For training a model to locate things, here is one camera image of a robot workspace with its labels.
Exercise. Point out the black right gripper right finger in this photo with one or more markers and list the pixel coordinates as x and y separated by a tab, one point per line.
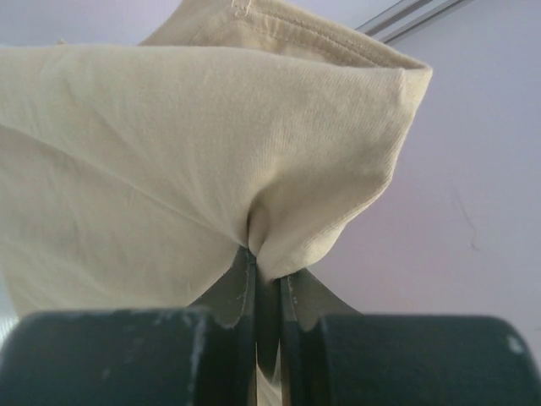
332	354

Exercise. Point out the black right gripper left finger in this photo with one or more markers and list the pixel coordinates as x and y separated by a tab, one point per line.
203	354

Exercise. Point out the beige t shirt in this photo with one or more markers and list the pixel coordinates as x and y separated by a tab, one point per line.
132	175

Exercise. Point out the right aluminium frame post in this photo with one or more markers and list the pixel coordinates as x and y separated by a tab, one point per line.
405	16

